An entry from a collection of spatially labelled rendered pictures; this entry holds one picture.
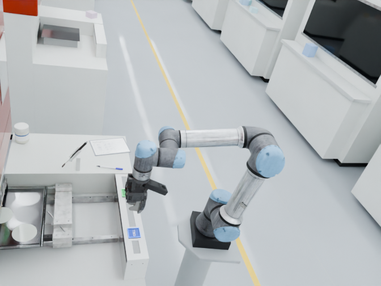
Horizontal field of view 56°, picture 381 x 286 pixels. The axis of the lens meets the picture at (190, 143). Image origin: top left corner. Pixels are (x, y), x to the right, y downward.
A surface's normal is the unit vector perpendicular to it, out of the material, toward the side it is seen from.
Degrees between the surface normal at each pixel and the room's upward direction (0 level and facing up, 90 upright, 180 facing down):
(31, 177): 90
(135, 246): 0
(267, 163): 83
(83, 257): 0
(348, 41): 90
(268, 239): 0
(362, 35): 90
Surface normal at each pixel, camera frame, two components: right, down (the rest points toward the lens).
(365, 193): -0.95, -0.02
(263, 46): 0.25, 0.59
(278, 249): 0.21, -0.81
